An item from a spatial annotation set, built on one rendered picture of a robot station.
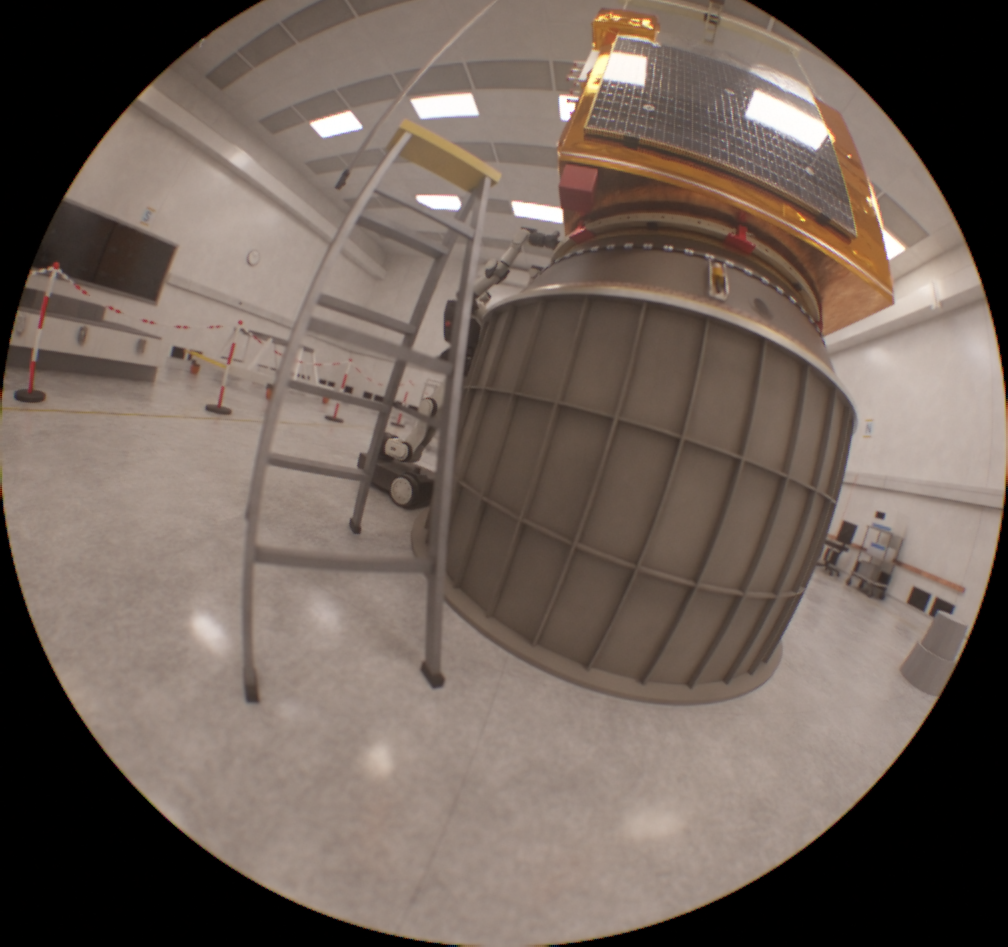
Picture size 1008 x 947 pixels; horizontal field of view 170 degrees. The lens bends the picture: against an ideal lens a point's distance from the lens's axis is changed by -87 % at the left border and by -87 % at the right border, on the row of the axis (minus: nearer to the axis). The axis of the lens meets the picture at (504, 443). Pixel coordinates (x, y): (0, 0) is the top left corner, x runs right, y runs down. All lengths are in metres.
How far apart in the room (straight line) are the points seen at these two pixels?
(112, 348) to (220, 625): 3.78
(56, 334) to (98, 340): 0.55
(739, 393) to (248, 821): 1.43
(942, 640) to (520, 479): 2.72
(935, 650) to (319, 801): 2.84
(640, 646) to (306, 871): 1.01
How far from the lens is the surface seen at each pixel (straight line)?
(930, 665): 2.75
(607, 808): 0.87
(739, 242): 1.56
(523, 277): 10.33
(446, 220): 1.04
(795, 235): 1.65
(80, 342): 4.40
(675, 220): 1.55
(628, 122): 1.69
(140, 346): 4.50
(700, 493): 1.00
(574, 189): 1.41
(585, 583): 1.04
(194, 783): 0.76
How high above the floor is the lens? 0.68
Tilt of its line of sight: 3 degrees down
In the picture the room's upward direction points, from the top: 17 degrees clockwise
